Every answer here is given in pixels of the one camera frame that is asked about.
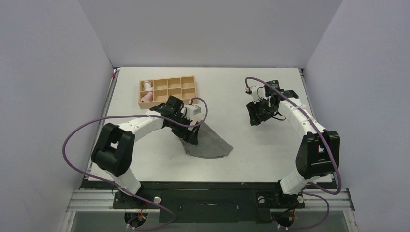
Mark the grey beige underwear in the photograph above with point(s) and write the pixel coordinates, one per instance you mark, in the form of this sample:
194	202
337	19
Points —
210	145

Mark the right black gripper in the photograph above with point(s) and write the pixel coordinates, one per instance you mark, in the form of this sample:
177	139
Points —
258	110

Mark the pink rolled underwear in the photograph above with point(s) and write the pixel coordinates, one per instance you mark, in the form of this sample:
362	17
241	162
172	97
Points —
147	97

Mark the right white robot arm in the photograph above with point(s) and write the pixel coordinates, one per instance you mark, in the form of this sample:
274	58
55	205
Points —
318	153

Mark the white rolled underwear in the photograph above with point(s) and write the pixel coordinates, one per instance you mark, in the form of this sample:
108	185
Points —
147	85

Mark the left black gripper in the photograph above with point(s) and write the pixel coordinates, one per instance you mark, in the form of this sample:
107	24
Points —
189	136

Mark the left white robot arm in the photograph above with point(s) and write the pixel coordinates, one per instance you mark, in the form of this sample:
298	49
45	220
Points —
113	151

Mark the wooden compartment tray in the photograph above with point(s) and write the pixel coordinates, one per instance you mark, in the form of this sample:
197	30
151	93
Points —
183	88

